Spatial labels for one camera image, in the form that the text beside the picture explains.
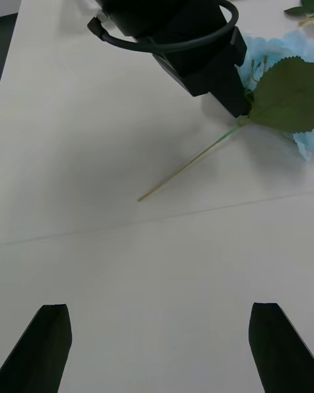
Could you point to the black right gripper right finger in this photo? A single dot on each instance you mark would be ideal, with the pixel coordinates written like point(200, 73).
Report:
point(278, 350)

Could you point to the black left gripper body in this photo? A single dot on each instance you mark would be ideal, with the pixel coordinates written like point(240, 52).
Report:
point(209, 65)

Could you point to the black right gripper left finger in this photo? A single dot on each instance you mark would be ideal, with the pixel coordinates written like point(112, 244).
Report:
point(39, 353)

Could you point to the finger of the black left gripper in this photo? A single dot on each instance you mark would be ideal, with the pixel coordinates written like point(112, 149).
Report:
point(233, 98)

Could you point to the pale blue artificial flower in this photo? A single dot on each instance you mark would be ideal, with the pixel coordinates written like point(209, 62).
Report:
point(284, 98)

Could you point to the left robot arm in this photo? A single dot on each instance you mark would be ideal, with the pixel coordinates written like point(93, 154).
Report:
point(147, 0)

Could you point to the loose green leaf twig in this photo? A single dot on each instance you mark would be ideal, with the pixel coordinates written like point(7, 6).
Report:
point(307, 5)

